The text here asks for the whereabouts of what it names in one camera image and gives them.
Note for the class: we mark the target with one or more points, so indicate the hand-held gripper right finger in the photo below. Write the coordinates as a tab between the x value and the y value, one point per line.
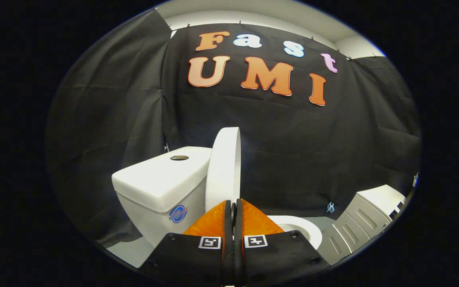
239	243

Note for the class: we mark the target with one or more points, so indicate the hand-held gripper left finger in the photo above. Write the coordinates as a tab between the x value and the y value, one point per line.
228	243

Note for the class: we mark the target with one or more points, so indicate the white toilet lid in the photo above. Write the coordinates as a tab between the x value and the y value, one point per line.
223	171

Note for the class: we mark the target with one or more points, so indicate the white toilet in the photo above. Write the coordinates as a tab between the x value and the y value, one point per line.
153	187

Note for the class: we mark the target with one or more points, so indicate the light blue clip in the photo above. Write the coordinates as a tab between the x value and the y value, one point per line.
330	207

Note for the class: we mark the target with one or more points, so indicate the black backdrop cloth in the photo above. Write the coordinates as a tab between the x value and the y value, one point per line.
293	151

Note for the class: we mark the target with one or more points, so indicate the white cabinet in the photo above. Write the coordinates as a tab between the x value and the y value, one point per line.
357	223

